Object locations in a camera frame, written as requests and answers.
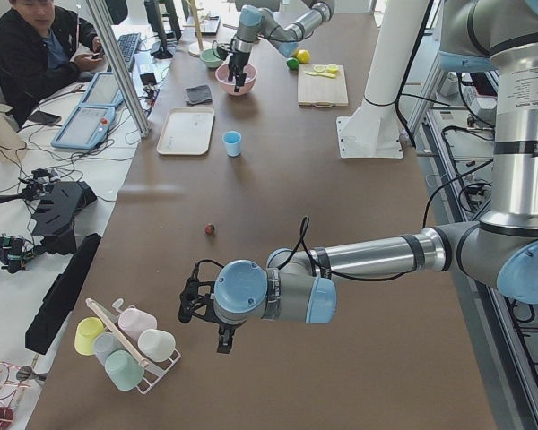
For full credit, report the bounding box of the yellow plastic cup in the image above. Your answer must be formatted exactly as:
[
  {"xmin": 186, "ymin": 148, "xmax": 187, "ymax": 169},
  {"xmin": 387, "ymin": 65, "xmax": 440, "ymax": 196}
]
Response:
[{"xmin": 74, "ymin": 316, "xmax": 105, "ymax": 356}]

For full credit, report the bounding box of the blue plastic cup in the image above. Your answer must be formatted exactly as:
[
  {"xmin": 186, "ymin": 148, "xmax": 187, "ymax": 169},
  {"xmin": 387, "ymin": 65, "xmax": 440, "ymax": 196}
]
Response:
[{"xmin": 222, "ymin": 131, "xmax": 242, "ymax": 157}]

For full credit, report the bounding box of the aluminium frame post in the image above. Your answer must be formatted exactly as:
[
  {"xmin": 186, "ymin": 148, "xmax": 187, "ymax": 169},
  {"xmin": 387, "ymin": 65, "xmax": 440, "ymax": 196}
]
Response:
[{"xmin": 86, "ymin": 0, "xmax": 150, "ymax": 138}]

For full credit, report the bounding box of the pink plastic cup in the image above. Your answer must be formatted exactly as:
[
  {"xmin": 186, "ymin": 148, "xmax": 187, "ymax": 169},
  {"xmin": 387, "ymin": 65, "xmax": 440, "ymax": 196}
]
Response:
[{"xmin": 117, "ymin": 307, "xmax": 157, "ymax": 341}]

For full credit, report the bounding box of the red strawberry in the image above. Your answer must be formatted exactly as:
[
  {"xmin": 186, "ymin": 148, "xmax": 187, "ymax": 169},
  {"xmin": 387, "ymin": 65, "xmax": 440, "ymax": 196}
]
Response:
[{"xmin": 204, "ymin": 223, "xmax": 216, "ymax": 237}]

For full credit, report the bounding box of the grey plastic cup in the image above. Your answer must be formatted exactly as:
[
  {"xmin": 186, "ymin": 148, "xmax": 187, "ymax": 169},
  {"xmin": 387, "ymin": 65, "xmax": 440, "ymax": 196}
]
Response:
[{"xmin": 92, "ymin": 331, "xmax": 125, "ymax": 366}]

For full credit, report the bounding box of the beige rabbit tray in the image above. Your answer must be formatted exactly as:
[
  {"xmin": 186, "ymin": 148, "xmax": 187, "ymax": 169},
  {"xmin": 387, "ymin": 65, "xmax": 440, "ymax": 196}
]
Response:
[{"xmin": 156, "ymin": 107, "xmax": 215, "ymax": 156}]

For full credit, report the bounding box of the blue teach pendant lower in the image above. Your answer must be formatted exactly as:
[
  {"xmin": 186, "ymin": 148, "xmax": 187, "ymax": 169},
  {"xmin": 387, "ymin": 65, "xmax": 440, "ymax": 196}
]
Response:
[{"xmin": 51, "ymin": 104, "xmax": 116, "ymax": 151}]

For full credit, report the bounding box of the wooden cutting board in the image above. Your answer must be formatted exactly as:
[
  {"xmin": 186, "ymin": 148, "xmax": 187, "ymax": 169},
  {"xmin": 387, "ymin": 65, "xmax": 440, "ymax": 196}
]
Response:
[{"xmin": 298, "ymin": 64, "xmax": 349, "ymax": 108}]

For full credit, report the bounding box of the yellow lemon far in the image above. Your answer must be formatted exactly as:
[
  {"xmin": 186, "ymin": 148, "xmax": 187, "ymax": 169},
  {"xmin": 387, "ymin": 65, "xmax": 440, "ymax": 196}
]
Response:
[{"xmin": 295, "ymin": 49, "xmax": 311, "ymax": 65}]

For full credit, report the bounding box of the seated person black jacket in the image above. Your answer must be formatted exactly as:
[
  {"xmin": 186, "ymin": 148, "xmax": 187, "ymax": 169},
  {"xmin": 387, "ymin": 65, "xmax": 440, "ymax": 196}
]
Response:
[{"xmin": 0, "ymin": 1, "xmax": 102, "ymax": 126}]

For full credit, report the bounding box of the green ceramic bowl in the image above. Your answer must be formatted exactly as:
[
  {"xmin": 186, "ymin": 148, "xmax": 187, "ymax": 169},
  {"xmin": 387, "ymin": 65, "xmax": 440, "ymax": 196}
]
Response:
[{"xmin": 200, "ymin": 48, "xmax": 224, "ymax": 69}]

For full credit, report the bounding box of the green lime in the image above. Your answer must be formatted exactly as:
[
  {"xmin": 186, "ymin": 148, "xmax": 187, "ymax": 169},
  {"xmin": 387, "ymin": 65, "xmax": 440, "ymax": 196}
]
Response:
[{"xmin": 286, "ymin": 57, "xmax": 299, "ymax": 71}]

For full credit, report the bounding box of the green plastic cup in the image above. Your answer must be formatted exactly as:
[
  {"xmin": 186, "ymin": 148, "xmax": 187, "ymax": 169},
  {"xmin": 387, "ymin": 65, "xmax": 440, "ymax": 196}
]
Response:
[{"xmin": 104, "ymin": 350, "xmax": 144, "ymax": 391}]

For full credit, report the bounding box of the blue teach pendant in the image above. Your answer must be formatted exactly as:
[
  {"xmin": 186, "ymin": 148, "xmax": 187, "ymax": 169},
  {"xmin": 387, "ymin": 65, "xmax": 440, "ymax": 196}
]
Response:
[
  {"xmin": 51, "ymin": 104, "xmax": 116, "ymax": 151},
  {"xmin": 82, "ymin": 72, "xmax": 124, "ymax": 108}
]

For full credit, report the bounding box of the wooden glass drying stand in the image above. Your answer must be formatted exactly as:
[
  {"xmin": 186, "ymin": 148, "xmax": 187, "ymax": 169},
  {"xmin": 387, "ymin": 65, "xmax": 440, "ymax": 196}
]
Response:
[{"xmin": 183, "ymin": 0, "xmax": 221, "ymax": 57}]

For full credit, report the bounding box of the lemon half right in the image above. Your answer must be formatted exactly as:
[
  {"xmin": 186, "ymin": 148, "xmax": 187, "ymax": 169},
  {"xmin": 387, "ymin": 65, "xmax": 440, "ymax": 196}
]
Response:
[{"xmin": 326, "ymin": 64, "xmax": 339, "ymax": 74}]

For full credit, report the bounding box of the white plastic cup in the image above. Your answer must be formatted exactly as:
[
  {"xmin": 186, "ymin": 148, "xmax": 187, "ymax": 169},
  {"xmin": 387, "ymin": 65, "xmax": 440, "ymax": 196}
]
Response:
[{"xmin": 137, "ymin": 329, "xmax": 176, "ymax": 362}]

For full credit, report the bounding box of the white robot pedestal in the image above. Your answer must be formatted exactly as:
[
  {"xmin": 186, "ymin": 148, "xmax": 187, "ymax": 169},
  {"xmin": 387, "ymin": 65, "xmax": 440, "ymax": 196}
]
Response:
[{"xmin": 337, "ymin": 0, "xmax": 432, "ymax": 159}]

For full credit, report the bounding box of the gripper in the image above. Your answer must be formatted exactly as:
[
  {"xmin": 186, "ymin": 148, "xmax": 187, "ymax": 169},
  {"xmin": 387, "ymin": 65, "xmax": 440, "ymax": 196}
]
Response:
[
  {"xmin": 227, "ymin": 39, "xmax": 250, "ymax": 92},
  {"xmin": 217, "ymin": 322, "xmax": 239, "ymax": 354}
]

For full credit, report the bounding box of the pink bowl of ice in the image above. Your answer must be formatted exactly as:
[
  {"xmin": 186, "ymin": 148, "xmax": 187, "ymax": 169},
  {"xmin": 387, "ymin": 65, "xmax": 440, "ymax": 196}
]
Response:
[{"xmin": 214, "ymin": 64, "xmax": 257, "ymax": 96}]

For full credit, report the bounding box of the yellow plastic knife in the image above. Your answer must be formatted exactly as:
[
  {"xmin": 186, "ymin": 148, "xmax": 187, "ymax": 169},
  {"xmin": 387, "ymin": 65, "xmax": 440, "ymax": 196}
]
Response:
[{"xmin": 302, "ymin": 70, "xmax": 337, "ymax": 79}]

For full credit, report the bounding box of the black computer monitor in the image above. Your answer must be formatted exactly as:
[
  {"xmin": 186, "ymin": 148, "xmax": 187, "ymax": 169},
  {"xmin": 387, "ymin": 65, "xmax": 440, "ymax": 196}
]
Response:
[{"xmin": 143, "ymin": 0, "xmax": 182, "ymax": 60}]

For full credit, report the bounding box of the blue teach pendant upper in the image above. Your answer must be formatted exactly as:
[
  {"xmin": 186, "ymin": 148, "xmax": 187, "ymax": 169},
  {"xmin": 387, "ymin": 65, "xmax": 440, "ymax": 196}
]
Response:
[{"xmin": 82, "ymin": 72, "xmax": 124, "ymax": 108}]

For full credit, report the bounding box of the grey folded cloth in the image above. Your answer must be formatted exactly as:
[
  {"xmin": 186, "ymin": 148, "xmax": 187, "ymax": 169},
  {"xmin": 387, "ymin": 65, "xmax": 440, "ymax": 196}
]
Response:
[{"xmin": 185, "ymin": 85, "xmax": 213, "ymax": 106}]

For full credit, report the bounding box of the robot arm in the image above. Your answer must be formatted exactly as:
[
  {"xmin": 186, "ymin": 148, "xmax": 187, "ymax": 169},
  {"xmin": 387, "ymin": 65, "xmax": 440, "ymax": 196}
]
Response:
[
  {"xmin": 207, "ymin": 1, "xmax": 538, "ymax": 353},
  {"xmin": 218, "ymin": 1, "xmax": 335, "ymax": 93}
]

